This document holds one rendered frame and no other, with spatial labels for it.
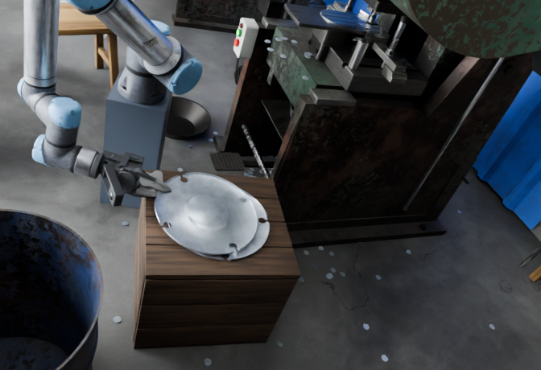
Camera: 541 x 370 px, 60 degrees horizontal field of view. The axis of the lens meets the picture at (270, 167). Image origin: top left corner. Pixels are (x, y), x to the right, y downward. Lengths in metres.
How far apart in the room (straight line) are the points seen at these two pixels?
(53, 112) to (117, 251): 0.59
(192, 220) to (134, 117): 0.43
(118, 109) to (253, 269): 0.66
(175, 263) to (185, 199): 0.20
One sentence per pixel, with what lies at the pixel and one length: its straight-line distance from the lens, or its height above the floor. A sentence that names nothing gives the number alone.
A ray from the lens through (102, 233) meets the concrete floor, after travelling 1.71.
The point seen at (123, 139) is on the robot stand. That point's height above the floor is 0.31.
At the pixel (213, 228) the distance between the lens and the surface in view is 1.27.
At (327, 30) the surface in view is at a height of 0.75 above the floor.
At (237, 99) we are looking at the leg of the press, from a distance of 1.93.
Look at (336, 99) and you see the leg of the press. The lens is 1.44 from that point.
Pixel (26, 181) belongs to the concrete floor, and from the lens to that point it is 1.89.
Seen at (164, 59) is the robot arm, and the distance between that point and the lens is 1.30.
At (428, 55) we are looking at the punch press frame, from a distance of 1.71.
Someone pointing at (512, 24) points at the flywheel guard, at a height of 1.02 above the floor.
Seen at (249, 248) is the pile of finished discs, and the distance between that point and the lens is 1.28.
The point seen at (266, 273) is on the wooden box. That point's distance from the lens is 1.25.
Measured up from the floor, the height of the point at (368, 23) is 0.77.
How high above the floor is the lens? 1.30
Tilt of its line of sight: 38 degrees down
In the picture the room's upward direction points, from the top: 20 degrees clockwise
